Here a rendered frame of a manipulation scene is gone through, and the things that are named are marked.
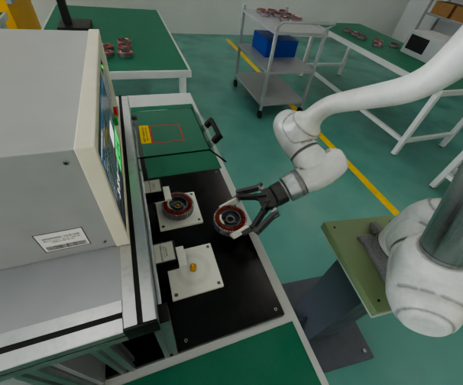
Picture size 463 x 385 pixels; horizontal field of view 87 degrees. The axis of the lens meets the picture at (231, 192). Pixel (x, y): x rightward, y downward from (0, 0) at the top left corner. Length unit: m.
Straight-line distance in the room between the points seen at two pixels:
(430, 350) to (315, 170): 1.46
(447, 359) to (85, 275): 1.92
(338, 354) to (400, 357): 0.36
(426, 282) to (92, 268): 0.67
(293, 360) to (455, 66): 0.75
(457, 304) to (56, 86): 0.85
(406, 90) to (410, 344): 1.53
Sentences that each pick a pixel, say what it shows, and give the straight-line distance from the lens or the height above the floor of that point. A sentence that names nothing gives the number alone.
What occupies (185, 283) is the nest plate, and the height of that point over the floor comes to 0.78.
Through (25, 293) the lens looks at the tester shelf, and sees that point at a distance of 0.48.
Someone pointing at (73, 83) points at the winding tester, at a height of 1.32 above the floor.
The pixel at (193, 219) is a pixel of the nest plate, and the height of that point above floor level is 0.78.
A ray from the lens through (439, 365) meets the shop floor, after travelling 2.00.
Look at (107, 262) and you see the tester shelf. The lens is 0.46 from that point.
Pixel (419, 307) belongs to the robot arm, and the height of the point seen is 0.98.
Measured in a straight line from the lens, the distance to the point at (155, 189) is 0.81.
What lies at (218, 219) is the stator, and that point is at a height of 0.86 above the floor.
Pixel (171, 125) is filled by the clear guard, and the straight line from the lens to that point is 0.82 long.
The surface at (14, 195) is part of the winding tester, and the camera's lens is 0.38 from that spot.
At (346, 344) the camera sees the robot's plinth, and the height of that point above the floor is 0.02.
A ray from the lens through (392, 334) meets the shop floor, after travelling 1.90.
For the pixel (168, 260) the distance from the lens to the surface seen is 0.66.
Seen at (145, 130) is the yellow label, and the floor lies 1.07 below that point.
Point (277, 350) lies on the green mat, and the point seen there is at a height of 0.75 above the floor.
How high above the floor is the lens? 1.50
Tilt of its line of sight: 46 degrees down
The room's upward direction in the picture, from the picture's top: 9 degrees clockwise
